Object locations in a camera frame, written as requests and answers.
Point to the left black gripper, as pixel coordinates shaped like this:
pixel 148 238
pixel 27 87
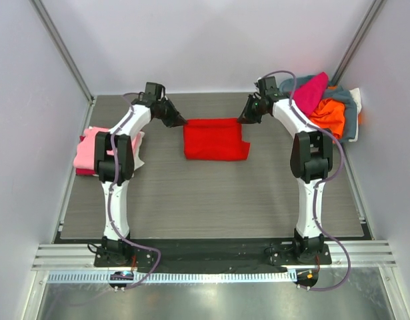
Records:
pixel 175 119

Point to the right aluminium frame post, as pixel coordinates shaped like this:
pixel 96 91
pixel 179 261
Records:
pixel 364 27

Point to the aluminium front rail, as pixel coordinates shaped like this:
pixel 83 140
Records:
pixel 51 255

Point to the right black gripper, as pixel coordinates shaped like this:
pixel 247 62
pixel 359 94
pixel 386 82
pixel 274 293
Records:
pixel 252 110

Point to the white slotted cable duct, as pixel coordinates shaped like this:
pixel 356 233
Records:
pixel 127 277

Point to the red t shirt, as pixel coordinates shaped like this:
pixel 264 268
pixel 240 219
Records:
pixel 214 140

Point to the white t shirt in basket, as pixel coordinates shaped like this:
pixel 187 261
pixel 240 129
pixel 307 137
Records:
pixel 356 95

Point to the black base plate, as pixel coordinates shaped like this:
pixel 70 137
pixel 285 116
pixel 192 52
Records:
pixel 149 251

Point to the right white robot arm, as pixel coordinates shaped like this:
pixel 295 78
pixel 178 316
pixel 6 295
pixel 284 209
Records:
pixel 310 163

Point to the left aluminium frame post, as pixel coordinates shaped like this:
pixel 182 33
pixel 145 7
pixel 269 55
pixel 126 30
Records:
pixel 61 47

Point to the aluminium frame post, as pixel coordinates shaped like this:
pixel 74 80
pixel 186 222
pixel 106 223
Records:
pixel 61 47
pixel 364 27

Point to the orange t shirt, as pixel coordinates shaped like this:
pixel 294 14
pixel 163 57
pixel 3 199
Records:
pixel 329 114

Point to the folded pink t shirt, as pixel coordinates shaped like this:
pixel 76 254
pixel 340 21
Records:
pixel 92 131

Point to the magenta t shirt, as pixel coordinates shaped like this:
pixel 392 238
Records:
pixel 309 92

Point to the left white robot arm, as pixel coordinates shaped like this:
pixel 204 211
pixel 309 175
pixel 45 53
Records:
pixel 114 163

